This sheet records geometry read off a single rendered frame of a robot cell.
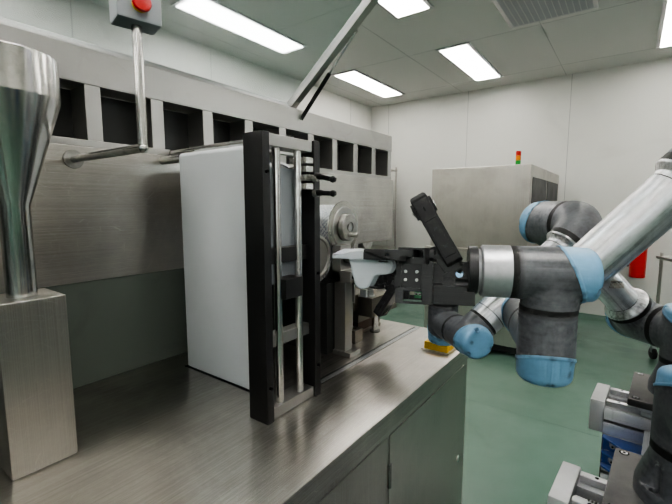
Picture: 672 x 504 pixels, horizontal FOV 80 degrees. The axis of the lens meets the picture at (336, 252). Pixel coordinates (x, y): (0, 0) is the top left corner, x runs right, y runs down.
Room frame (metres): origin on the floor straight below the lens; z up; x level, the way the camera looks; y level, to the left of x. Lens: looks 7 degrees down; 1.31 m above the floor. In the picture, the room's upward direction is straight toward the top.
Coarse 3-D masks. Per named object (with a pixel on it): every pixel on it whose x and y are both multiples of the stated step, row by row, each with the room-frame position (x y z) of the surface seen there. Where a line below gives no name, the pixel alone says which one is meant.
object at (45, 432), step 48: (0, 96) 0.56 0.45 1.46; (48, 96) 0.61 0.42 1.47; (0, 144) 0.58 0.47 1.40; (48, 144) 0.64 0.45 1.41; (0, 192) 0.59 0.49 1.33; (0, 240) 0.60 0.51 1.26; (0, 336) 0.56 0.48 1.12; (48, 336) 0.60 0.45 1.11; (0, 384) 0.56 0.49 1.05; (48, 384) 0.60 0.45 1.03; (0, 432) 0.58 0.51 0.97; (48, 432) 0.60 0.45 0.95
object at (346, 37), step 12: (372, 0) 1.29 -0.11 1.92; (360, 12) 1.31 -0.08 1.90; (12, 24) 0.84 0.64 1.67; (360, 24) 1.34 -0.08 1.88; (48, 36) 0.89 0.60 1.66; (348, 36) 1.35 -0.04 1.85; (336, 48) 1.37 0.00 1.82; (132, 60) 1.03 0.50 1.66; (324, 60) 1.39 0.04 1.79; (336, 60) 1.40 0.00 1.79; (216, 84) 1.23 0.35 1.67; (312, 84) 1.44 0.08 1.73; (324, 84) 1.44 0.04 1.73; (300, 96) 1.46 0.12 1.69
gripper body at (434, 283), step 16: (432, 256) 0.57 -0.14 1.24; (400, 272) 0.58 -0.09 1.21; (416, 272) 0.57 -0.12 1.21; (432, 272) 0.56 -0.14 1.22; (448, 272) 0.57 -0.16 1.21; (464, 272) 0.57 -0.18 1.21; (400, 288) 0.57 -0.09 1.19; (416, 288) 0.56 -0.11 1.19; (432, 288) 0.57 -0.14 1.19; (448, 288) 0.57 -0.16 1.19; (464, 288) 0.56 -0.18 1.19; (448, 304) 0.56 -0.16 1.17; (464, 304) 0.56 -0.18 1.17
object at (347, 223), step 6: (342, 216) 1.11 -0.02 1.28; (348, 216) 1.11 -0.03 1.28; (342, 222) 1.09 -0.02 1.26; (348, 222) 1.11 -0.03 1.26; (354, 222) 1.14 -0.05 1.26; (342, 228) 1.09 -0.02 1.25; (348, 228) 1.11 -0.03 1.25; (354, 228) 1.14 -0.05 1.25; (342, 234) 1.10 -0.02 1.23; (348, 240) 1.12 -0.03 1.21
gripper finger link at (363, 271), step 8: (336, 256) 0.60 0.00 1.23; (344, 256) 0.59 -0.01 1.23; (352, 256) 0.59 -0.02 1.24; (360, 256) 0.58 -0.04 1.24; (352, 264) 0.59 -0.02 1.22; (360, 264) 0.59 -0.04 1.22; (368, 264) 0.59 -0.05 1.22; (376, 264) 0.59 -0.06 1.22; (384, 264) 0.58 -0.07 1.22; (392, 264) 0.58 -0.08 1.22; (352, 272) 0.59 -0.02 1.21; (360, 272) 0.59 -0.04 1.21; (368, 272) 0.58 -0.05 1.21; (376, 272) 0.58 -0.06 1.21; (384, 272) 0.58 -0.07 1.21; (360, 280) 0.59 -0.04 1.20; (368, 280) 0.58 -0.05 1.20; (360, 288) 0.58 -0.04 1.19
